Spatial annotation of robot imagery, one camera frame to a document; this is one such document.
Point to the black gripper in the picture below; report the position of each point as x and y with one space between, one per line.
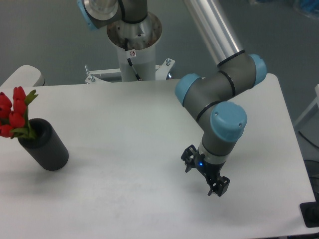
218 184

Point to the red tulip bouquet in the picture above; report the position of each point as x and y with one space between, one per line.
14 120

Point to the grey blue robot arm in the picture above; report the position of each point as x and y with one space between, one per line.
208 100

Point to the black cylindrical vase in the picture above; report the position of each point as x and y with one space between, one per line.
47 149

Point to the black device table corner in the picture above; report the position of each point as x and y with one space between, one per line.
310 213

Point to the white furniture right edge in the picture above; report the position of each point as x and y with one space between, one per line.
309 112

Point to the white chair left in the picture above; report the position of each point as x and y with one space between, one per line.
25 76

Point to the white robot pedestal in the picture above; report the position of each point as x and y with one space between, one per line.
135 45

